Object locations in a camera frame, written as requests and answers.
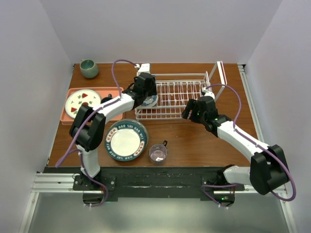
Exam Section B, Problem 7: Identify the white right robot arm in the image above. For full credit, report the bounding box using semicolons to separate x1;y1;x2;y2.
182;96;292;195

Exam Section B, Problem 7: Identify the blue floral ceramic bowl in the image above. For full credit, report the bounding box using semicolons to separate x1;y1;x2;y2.
140;95;158;108

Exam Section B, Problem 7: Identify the dark blue small mug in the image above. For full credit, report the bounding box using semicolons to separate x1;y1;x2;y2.
101;94;113;104

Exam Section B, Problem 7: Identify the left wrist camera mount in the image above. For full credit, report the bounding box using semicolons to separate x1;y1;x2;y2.
134;63;151;76

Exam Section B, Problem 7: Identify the green ceramic cup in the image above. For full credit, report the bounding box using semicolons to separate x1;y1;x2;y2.
80;59;99;79

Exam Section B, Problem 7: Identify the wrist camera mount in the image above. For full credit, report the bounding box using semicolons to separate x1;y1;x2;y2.
134;63;151;76
201;88;215;99

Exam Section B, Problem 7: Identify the white wire dish rack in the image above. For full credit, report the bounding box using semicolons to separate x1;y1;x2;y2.
135;61;227;120

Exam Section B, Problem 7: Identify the salmon pink tray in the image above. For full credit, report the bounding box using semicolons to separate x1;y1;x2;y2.
60;87;119;125

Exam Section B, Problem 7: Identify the green rimmed white plate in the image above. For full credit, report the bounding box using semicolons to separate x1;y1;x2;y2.
104;119;149;162

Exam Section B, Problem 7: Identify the watermelon pattern white plate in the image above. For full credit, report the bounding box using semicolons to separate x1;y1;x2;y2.
65;89;102;118

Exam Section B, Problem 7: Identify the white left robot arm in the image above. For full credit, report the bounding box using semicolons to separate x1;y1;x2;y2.
69;72;157;190

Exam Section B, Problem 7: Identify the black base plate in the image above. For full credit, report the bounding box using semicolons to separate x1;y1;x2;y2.
72;166;245;202

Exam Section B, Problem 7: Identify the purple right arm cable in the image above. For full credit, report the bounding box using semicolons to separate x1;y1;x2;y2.
201;84;297;207

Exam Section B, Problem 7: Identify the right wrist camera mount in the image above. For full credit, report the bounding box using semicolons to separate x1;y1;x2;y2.
201;88;215;99

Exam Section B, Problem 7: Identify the purple mug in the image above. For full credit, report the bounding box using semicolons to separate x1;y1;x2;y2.
149;140;168;166

